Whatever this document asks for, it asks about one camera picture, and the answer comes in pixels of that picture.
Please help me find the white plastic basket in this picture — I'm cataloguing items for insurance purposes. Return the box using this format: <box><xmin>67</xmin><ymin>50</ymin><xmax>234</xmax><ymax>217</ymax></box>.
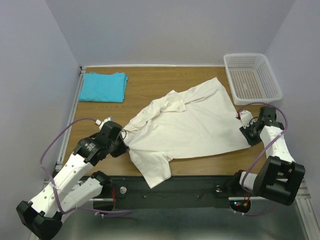
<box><xmin>223</xmin><ymin>53</ymin><xmax>283</xmax><ymax>106</ymax></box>

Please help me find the white t shirt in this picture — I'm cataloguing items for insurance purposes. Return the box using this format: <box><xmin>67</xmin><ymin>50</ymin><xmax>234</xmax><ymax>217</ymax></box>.
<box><xmin>124</xmin><ymin>78</ymin><xmax>249</xmax><ymax>188</ymax></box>

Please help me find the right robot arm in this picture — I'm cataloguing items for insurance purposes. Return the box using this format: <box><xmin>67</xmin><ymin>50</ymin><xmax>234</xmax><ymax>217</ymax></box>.
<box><xmin>230</xmin><ymin>105</ymin><xmax>305</xmax><ymax>206</ymax></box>

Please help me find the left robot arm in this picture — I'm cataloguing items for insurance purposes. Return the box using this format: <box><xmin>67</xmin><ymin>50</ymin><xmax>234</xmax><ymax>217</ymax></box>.
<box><xmin>16</xmin><ymin>118</ymin><xmax>128</xmax><ymax>240</ymax></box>

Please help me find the folded blue t shirt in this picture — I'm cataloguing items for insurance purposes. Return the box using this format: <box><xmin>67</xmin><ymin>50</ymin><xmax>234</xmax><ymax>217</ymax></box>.
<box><xmin>78</xmin><ymin>72</ymin><xmax>129</xmax><ymax>103</ymax></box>

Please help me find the electronics board with leds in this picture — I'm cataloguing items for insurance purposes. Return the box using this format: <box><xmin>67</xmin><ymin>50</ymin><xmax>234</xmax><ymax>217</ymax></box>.
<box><xmin>230</xmin><ymin>200</ymin><xmax>251</xmax><ymax>209</ymax></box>

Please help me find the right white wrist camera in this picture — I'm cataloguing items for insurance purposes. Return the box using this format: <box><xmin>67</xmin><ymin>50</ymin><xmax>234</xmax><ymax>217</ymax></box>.
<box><xmin>236</xmin><ymin>110</ymin><xmax>253</xmax><ymax>128</ymax></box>

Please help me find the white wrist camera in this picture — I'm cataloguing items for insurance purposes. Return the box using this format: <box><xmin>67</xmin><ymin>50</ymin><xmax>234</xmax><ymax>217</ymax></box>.
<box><xmin>94</xmin><ymin>117</ymin><xmax>113</xmax><ymax>130</ymax></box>
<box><xmin>236</xmin><ymin>110</ymin><xmax>253</xmax><ymax>128</ymax></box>

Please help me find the right table edge rail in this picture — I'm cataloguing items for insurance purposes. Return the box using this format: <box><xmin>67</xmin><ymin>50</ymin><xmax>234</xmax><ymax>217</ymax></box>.
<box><xmin>264</xmin><ymin>106</ymin><xmax>285</xmax><ymax>130</ymax></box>

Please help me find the table edge rail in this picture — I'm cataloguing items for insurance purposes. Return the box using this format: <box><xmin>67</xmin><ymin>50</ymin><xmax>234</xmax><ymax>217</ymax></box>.
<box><xmin>264</xmin><ymin>106</ymin><xmax>285</xmax><ymax>130</ymax></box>
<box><xmin>54</xmin><ymin>65</ymin><xmax>87</xmax><ymax>172</ymax></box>

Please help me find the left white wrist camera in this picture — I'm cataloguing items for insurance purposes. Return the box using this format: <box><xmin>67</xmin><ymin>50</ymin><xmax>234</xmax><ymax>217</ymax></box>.
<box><xmin>94</xmin><ymin>117</ymin><xmax>113</xmax><ymax>130</ymax></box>

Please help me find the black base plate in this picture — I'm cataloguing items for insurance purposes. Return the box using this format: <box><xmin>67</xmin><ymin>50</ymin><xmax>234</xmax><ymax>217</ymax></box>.
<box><xmin>90</xmin><ymin>175</ymin><xmax>259</xmax><ymax>214</ymax></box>

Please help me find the aluminium frame rail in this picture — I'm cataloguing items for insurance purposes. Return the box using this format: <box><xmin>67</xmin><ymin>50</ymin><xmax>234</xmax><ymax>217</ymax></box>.
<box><xmin>39</xmin><ymin>177</ymin><xmax>312</xmax><ymax>201</ymax></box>

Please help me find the left table edge rail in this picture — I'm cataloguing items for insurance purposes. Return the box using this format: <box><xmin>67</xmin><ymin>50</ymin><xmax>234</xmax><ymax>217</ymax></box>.
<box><xmin>54</xmin><ymin>65</ymin><xmax>87</xmax><ymax>172</ymax></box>

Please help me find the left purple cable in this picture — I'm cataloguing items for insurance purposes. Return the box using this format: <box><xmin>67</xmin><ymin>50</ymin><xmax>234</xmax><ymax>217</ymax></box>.
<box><xmin>39</xmin><ymin>117</ymin><xmax>132</xmax><ymax>216</ymax></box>

